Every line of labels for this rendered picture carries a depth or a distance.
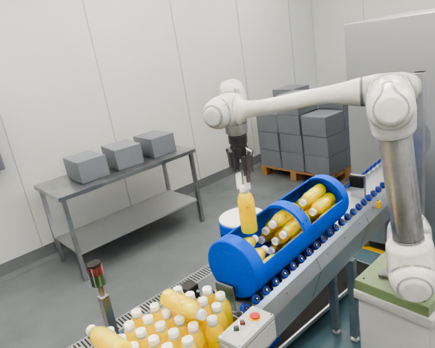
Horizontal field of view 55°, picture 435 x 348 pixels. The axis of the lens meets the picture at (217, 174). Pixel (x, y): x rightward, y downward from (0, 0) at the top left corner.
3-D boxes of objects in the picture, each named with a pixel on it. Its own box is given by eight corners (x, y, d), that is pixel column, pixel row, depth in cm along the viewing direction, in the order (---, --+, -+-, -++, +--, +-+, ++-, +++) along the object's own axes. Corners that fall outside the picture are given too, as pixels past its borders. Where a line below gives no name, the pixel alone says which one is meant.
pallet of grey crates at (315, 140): (363, 168, 580) (360, 83, 542) (330, 188, 533) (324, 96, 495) (295, 158, 669) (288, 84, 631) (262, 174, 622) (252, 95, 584)
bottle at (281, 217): (292, 216, 220) (272, 231, 207) (286, 204, 220) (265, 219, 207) (302, 212, 214) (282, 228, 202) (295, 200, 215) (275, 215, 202)
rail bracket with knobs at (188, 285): (204, 302, 196) (201, 284, 192) (193, 311, 191) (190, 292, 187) (190, 296, 202) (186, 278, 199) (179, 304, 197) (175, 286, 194)
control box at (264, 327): (277, 336, 153) (274, 313, 150) (243, 371, 140) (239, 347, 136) (255, 326, 160) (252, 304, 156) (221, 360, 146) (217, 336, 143)
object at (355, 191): (366, 197, 273) (365, 175, 268) (363, 199, 270) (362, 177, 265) (351, 195, 279) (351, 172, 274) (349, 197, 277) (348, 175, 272)
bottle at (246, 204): (239, 228, 181) (234, 188, 175) (255, 224, 182) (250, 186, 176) (243, 235, 175) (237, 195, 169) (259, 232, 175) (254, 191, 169)
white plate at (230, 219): (222, 208, 263) (222, 209, 264) (215, 228, 238) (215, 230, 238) (266, 204, 258) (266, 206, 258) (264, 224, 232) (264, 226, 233)
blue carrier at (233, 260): (351, 222, 237) (347, 176, 228) (261, 306, 178) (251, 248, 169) (307, 215, 256) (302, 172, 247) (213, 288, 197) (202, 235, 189)
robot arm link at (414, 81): (362, 70, 146) (360, 76, 134) (419, 63, 139) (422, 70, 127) (364, 105, 150) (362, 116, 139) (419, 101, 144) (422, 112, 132)
